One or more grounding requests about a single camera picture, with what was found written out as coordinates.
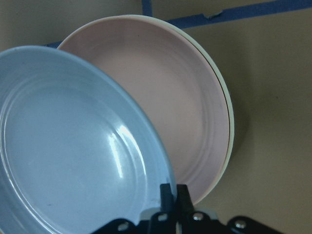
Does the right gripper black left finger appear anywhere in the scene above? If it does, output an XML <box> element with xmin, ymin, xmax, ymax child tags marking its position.
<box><xmin>160</xmin><ymin>183</ymin><xmax>175</xmax><ymax>212</ymax></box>

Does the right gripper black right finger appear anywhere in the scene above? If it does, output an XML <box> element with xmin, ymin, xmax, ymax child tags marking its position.
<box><xmin>176</xmin><ymin>184</ymin><xmax>195</xmax><ymax>214</ymax></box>

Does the blue plate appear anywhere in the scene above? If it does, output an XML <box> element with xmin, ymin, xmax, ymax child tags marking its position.
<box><xmin>0</xmin><ymin>46</ymin><xmax>176</xmax><ymax>234</ymax></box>

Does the pink plate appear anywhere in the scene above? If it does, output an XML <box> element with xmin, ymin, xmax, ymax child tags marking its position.
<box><xmin>58</xmin><ymin>15</ymin><xmax>234</xmax><ymax>204</ymax></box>

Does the cream white plate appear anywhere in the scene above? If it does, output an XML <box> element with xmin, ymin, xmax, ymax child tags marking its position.
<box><xmin>125</xmin><ymin>15</ymin><xmax>234</xmax><ymax>204</ymax></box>

